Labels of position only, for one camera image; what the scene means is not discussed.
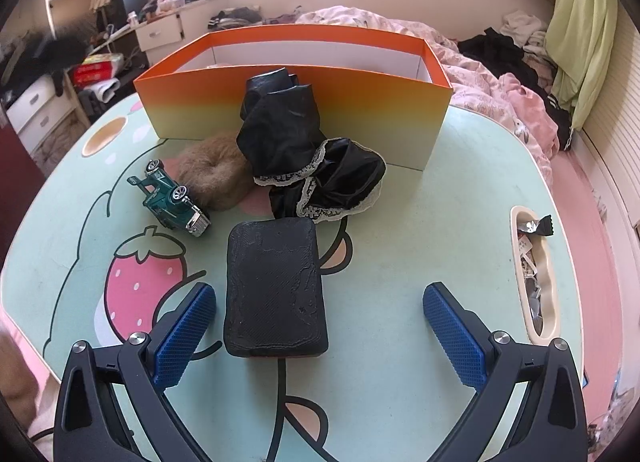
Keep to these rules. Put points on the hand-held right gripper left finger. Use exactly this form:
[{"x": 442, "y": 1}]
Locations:
[{"x": 185, "y": 337}]

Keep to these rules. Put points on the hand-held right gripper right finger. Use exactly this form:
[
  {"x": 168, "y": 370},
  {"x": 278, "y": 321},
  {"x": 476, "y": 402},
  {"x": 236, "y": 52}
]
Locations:
[{"x": 452, "y": 337}]

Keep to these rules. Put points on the black rectangular case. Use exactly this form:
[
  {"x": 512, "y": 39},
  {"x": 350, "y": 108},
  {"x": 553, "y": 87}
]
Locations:
[{"x": 275, "y": 287}]

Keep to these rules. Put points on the green toy car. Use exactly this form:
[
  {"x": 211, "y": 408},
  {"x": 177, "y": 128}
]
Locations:
[{"x": 167, "y": 197}]

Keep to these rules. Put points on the black lace-trimmed cloth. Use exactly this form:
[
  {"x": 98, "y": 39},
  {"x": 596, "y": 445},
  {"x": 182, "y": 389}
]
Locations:
[{"x": 280, "y": 132}]

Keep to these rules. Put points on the orange cardboard box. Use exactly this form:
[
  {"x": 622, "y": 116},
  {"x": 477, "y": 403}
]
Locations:
[{"x": 200, "y": 97}]

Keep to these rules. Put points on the cartoon printed desktop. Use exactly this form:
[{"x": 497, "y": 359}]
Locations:
[{"x": 400, "y": 242}]

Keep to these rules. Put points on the black candy wrapper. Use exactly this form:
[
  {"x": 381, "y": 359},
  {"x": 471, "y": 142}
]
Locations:
[{"x": 540, "y": 226}]

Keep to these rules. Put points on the pink bed sheet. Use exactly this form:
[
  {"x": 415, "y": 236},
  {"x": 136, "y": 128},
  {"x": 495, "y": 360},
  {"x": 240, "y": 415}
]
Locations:
[{"x": 585, "y": 252}]

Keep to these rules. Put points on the brown furry scrunchie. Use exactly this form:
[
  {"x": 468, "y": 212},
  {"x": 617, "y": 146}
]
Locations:
[{"x": 210, "y": 177}]

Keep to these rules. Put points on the pink floral blanket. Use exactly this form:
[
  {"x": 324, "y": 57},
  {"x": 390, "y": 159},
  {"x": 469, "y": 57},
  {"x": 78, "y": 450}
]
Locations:
[{"x": 480, "y": 87}]

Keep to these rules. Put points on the white chest of drawers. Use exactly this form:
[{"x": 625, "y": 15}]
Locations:
[{"x": 30, "y": 107}]

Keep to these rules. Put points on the red tissue packet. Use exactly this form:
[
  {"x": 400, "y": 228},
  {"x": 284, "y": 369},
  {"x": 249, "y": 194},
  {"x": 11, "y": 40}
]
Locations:
[{"x": 95, "y": 72}]

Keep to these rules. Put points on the black clothes pile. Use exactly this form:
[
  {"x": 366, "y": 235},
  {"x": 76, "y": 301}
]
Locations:
[{"x": 490, "y": 50}]

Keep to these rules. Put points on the small white drawer cabinet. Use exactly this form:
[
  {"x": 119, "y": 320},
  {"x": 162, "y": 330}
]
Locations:
[{"x": 160, "y": 32}]

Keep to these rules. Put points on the dark fuzzy garment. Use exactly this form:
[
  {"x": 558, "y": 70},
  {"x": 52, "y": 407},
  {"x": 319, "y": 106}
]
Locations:
[{"x": 50, "y": 50}]

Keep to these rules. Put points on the light green curtain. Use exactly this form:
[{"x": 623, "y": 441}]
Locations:
[{"x": 580, "y": 42}]

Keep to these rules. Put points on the white clothes pile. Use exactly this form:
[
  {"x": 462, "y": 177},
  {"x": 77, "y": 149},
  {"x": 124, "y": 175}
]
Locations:
[{"x": 522, "y": 22}]

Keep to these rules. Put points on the dark striped clothes pile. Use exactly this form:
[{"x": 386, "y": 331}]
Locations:
[{"x": 235, "y": 16}]

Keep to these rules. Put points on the pink plush toy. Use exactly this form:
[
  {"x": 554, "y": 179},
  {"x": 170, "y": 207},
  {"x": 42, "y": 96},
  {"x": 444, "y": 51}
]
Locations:
[{"x": 164, "y": 5}]

